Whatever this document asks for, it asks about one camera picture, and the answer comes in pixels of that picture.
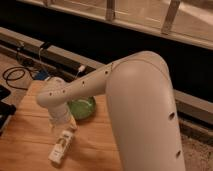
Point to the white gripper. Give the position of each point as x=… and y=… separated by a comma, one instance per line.
x=60, y=119

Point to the white plastic bottle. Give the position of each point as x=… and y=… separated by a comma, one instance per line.
x=61, y=146

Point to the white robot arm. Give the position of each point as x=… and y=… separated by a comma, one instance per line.
x=141, y=107

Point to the green ceramic bowl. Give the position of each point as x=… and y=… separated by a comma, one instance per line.
x=82, y=108

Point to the blue box on floor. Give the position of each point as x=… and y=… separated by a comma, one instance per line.
x=41, y=75

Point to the black device at left edge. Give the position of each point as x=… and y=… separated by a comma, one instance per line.
x=6, y=110

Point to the white plug with cable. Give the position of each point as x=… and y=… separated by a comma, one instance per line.
x=80, y=70

